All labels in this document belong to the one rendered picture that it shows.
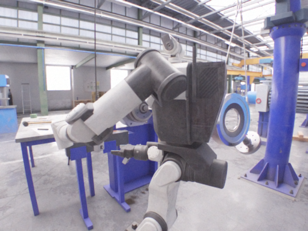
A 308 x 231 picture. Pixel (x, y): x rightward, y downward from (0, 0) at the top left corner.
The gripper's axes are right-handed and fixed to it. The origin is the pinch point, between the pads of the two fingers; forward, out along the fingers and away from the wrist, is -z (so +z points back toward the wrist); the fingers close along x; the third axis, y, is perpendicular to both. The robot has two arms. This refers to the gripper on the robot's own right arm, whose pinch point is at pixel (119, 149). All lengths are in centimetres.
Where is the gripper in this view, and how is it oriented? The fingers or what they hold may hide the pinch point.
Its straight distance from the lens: 102.4
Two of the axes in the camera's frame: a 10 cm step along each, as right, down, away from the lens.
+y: 0.0, -9.9, -1.5
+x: 3.1, -1.4, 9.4
